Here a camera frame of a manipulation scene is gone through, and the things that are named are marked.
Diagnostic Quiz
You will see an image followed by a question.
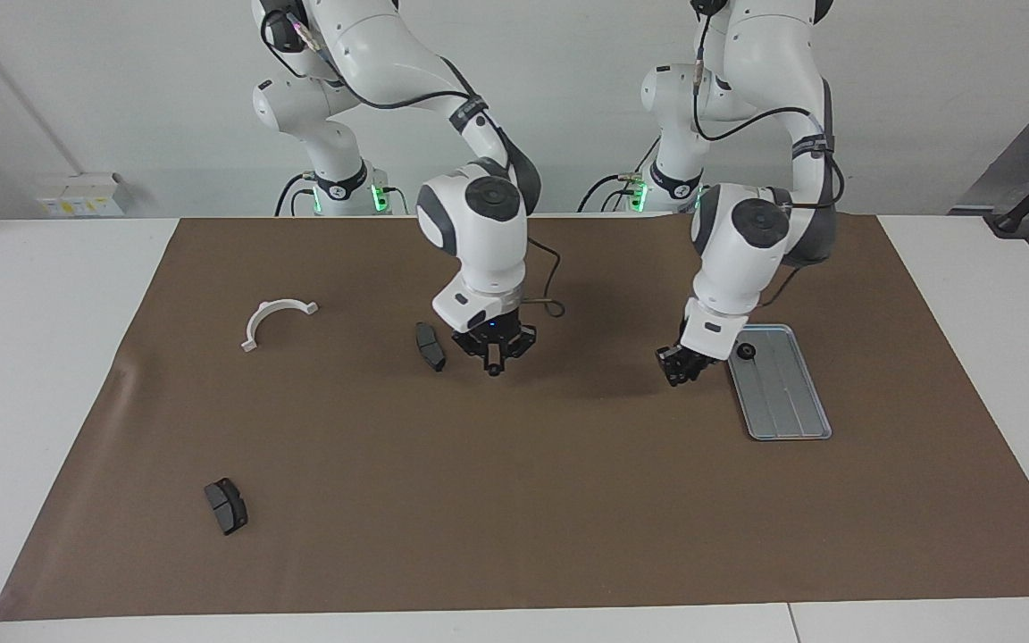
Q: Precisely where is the brown table mat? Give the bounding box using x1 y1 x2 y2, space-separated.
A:
0 213 1029 622

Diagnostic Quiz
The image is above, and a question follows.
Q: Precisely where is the silver metal tray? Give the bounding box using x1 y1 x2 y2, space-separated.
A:
718 323 833 442

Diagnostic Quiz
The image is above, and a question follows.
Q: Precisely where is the white wall socket box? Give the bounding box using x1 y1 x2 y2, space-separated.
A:
37 172 131 218

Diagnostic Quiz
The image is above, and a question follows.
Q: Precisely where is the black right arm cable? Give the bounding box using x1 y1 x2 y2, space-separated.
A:
260 9 566 320

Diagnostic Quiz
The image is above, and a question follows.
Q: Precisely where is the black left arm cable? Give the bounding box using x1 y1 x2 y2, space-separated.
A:
691 0 846 309

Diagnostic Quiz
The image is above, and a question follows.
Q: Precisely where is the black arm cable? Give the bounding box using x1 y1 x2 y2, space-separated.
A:
260 9 566 320
691 0 846 309

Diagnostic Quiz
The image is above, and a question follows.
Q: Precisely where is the black base cable bundle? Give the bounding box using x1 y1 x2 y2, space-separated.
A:
275 171 314 217
577 132 664 213

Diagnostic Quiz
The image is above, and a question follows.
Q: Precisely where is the white curved plastic bracket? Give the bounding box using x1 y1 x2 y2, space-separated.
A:
241 299 320 353

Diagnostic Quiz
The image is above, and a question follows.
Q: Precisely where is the wide dark grey brake pad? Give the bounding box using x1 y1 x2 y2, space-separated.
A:
204 478 249 537

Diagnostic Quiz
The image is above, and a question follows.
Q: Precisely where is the narrow dark grey brake pad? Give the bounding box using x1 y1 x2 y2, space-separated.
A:
414 321 448 373

